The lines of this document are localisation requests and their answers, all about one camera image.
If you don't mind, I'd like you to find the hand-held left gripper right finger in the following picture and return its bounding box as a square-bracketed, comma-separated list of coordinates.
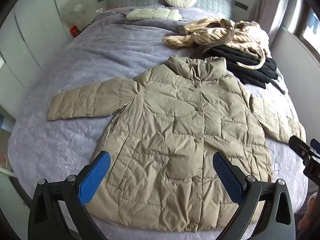
[212, 151, 296, 240]

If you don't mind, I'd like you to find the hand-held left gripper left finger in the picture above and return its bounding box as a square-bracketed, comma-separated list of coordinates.
[27, 150, 111, 240]

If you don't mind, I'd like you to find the beige puffer jacket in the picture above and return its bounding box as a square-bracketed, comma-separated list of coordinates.
[46, 55, 307, 233]

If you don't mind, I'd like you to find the black garment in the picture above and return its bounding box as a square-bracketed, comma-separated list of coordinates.
[195, 42, 279, 89]

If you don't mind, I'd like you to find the window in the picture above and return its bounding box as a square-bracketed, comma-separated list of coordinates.
[294, 0, 320, 54]

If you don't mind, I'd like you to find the purple bed blanket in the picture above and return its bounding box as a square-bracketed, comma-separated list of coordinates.
[7, 4, 310, 240]

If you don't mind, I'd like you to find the light curtain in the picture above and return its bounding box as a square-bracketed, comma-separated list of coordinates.
[252, 0, 293, 39]

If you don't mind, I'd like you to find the beige striped garment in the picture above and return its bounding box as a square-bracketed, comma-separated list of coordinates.
[162, 17, 271, 70]

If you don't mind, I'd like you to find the white wardrobe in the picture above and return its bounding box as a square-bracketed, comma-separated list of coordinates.
[0, 0, 73, 110]

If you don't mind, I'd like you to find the white standing fan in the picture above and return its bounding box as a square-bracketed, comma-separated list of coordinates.
[61, 0, 88, 27]

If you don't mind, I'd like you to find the folded cream garment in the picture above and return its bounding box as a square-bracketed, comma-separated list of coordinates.
[125, 8, 183, 21]

